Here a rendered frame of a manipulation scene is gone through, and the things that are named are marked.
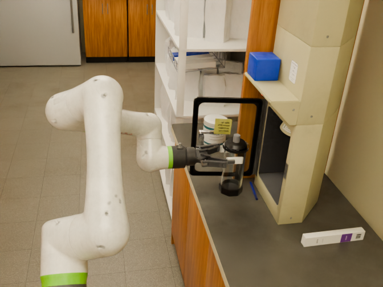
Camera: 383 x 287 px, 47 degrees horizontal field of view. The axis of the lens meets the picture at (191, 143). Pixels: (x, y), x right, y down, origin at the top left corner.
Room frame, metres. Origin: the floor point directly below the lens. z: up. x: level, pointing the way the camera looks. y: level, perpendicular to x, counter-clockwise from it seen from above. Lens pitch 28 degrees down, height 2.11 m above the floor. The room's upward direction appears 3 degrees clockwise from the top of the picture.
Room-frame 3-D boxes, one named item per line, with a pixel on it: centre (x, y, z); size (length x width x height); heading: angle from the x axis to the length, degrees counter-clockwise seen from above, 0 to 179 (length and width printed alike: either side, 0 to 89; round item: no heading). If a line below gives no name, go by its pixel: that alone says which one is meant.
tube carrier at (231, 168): (1.59, -0.18, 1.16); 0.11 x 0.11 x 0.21
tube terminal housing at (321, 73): (1.68, -0.47, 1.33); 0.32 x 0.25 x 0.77; 13
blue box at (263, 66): (1.73, -0.27, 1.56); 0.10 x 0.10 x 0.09; 13
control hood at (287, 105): (1.64, -0.30, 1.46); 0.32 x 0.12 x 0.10; 13
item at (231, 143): (1.59, -0.18, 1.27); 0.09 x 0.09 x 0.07
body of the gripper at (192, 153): (1.55, -0.02, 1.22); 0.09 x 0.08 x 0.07; 103
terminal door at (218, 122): (1.78, -0.15, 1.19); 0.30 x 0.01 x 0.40; 96
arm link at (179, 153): (1.54, 0.05, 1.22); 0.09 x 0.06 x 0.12; 13
